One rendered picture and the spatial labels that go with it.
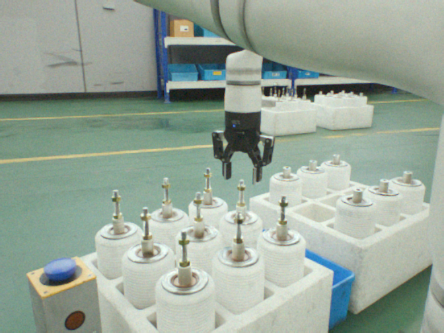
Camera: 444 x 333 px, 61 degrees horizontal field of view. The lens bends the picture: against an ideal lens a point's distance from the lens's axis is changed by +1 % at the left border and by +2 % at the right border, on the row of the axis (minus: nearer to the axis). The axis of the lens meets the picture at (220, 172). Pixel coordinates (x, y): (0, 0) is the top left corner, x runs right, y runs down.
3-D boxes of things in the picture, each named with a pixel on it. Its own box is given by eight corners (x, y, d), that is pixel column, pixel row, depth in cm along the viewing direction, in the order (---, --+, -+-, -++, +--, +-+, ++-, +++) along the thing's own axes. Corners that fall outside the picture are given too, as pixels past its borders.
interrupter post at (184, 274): (175, 285, 60) (174, 267, 59) (181, 277, 63) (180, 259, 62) (189, 288, 60) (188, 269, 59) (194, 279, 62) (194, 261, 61)
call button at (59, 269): (82, 278, 51) (80, 265, 51) (51, 290, 49) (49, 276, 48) (71, 266, 54) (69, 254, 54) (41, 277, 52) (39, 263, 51)
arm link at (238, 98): (277, 107, 81) (279, 76, 79) (255, 113, 72) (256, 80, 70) (240, 104, 85) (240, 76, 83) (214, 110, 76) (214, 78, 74)
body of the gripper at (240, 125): (215, 107, 76) (215, 152, 78) (254, 110, 72) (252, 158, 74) (233, 103, 82) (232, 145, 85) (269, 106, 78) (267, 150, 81)
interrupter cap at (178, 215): (150, 225, 81) (150, 222, 81) (150, 211, 88) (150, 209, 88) (185, 222, 83) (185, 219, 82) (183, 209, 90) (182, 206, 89)
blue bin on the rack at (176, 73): (163, 79, 527) (162, 63, 520) (189, 78, 538) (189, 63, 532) (170, 82, 482) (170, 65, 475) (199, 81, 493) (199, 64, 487)
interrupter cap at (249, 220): (264, 221, 83) (265, 218, 83) (236, 229, 79) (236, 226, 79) (244, 210, 89) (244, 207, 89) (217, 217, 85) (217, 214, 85)
